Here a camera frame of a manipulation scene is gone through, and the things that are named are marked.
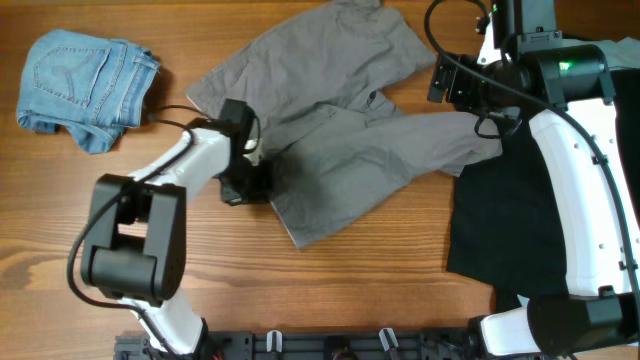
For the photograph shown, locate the grey cotton shorts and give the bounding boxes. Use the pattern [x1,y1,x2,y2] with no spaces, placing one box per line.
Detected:
[186,1,502,248]

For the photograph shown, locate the blue denim jeans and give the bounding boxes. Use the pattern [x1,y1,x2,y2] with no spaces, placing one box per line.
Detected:
[16,29,160,154]

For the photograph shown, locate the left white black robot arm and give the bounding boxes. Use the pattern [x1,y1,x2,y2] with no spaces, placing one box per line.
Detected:
[67,99,273,359]

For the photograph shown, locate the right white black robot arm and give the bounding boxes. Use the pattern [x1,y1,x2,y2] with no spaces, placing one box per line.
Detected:
[429,1,639,359]

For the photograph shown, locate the black shorts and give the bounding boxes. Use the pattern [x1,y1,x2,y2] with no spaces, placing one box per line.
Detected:
[445,32,640,314]

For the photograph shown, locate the light blue t-shirt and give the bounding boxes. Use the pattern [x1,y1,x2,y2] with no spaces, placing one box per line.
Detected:
[563,37,640,70]

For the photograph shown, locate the left black camera cable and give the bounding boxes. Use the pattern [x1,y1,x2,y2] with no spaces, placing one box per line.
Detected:
[65,103,261,357]

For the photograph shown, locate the black camera cable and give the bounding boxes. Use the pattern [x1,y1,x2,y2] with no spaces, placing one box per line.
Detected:
[65,103,261,357]
[423,0,640,321]

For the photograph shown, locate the right black camera cable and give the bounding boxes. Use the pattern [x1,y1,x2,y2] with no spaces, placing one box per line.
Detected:
[423,0,640,321]

